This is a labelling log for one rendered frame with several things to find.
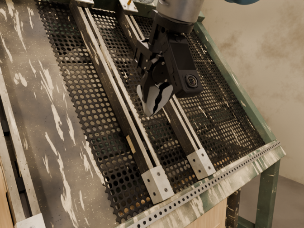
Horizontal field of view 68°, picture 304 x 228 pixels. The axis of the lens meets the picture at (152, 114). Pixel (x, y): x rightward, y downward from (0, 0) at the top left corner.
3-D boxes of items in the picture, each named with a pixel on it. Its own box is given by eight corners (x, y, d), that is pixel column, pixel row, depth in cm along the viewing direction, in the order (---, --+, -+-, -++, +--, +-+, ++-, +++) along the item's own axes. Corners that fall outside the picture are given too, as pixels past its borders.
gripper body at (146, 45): (159, 66, 52) (175, 11, 45) (180, 86, 47) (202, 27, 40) (130, 66, 48) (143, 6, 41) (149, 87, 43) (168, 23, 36)
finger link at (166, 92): (150, 102, 56) (160, 69, 51) (163, 117, 52) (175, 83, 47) (139, 104, 54) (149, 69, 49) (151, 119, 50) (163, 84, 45)
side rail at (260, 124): (258, 147, 161) (272, 141, 154) (187, 30, 193) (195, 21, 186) (263, 144, 167) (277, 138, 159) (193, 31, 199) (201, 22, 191)
